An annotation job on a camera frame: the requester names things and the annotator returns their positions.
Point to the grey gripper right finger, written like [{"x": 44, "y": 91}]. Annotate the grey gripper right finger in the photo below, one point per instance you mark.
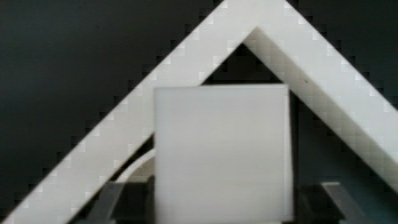
[{"x": 326, "y": 205}]

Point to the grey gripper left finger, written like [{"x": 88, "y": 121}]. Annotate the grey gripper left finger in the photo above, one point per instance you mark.
[{"x": 125, "y": 205}]

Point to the white stool leg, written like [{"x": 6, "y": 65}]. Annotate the white stool leg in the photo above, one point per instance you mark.
[{"x": 223, "y": 142}]

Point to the white U-shaped fence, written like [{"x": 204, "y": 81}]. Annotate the white U-shaped fence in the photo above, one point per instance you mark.
[{"x": 259, "y": 23}]

